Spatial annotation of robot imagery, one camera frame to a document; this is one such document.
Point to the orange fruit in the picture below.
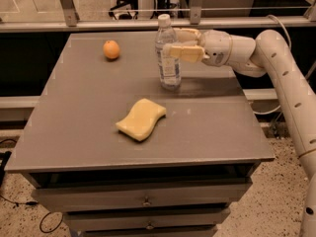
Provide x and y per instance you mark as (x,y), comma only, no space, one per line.
(111,49)

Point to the black office chair base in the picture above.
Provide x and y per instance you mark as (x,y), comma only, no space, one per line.
(124,9)

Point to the lower grey drawer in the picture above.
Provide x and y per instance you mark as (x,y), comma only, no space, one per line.
(148,219)

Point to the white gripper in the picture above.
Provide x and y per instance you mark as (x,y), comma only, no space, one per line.
(217,46)

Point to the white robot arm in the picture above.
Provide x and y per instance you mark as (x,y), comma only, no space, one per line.
(269,54)

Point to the grey metal railing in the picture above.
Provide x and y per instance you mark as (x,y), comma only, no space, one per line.
(23,16)

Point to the clear plastic water bottle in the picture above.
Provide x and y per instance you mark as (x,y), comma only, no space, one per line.
(169,67)

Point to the upper grey drawer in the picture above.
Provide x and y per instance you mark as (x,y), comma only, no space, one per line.
(142,195)

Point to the yellow wavy sponge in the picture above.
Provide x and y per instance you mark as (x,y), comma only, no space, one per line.
(141,119)

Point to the grey drawer cabinet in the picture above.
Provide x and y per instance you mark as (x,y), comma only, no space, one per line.
(119,156)

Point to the grey drawer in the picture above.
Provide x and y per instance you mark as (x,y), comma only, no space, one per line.
(148,219)
(142,195)

